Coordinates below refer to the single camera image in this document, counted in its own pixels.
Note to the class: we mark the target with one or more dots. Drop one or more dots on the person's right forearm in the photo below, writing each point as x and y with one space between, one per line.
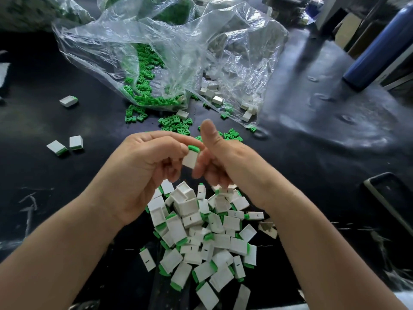
335 258

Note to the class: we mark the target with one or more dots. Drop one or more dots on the blue cylinder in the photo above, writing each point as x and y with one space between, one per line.
381 48

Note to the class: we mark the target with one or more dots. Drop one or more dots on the person's left hand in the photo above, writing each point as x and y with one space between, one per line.
139 174

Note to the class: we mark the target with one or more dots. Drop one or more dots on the white paper sheet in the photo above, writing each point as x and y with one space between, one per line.
3 73

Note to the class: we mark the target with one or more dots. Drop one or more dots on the person's right hand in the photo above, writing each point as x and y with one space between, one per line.
235 168

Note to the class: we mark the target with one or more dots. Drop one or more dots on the assembled white-green part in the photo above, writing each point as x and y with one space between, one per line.
76 142
68 101
148 259
57 147
190 157

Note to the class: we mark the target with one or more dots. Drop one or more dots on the clear plastic bag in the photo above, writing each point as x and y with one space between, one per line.
248 42

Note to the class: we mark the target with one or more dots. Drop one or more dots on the empty white shell right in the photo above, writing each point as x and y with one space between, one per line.
268 229

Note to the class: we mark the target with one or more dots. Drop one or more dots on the pile of assembled white-green pieces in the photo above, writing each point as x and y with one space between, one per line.
203 245

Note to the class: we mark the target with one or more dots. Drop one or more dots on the pile of green clips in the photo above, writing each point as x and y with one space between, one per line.
147 84

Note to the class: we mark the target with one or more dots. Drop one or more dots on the plastic bag full of green pieces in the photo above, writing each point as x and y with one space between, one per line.
174 6

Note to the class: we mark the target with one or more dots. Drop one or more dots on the person's left forearm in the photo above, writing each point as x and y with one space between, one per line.
51 261

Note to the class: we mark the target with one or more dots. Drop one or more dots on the brown cardboard box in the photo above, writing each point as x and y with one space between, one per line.
348 29

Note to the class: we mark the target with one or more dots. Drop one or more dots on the white metal frame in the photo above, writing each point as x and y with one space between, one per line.
331 6

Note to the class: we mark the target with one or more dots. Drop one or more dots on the black smartphone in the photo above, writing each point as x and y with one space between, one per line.
391 202

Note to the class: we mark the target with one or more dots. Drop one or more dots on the large bag of assembled pieces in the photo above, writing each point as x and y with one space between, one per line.
37 9

